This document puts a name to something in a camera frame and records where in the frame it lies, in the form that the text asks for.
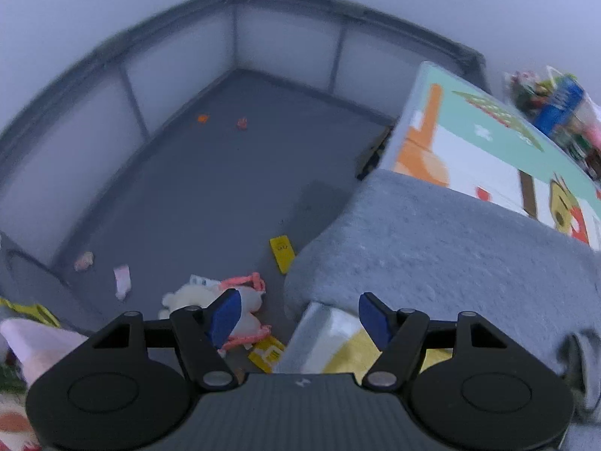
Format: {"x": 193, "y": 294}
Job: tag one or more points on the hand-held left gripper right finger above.
{"x": 375, "y": 319}

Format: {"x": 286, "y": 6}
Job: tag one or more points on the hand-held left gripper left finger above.
{"x": 224, "y": 314}

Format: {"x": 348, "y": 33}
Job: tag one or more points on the grey sweatshirt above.
{"x": 446, "y": 253}

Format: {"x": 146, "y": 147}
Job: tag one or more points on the white plush toy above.
{"x": 197, "y": 293}

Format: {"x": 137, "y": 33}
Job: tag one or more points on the yellow packet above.
{"x": 265, "y": 352}

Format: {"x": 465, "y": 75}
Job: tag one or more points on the yellow card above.
{"x": 282, "y": 254}

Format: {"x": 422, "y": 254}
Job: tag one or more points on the small pink white cloth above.
{"x": 121, "y": 282}

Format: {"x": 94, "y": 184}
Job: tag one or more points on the small pink toy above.
{"x": 84, "y": 261}

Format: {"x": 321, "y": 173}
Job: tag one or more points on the printed foam play mat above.
{"x": 474, "y": 159}

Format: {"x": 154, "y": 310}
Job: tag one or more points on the pink scrap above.
{"x": 242, "y": 122}

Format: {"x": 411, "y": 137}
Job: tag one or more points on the orange scrap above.
{"x": 203, "y": 118}

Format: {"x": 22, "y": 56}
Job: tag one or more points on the white red plastic bag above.
{"x": 14, "y": 423}

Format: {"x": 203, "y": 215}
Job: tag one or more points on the dark green jar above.
{"x": 523, "y": 94}

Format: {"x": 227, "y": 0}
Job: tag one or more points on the grey playpen fence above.
{"x": 281, "y": 42}

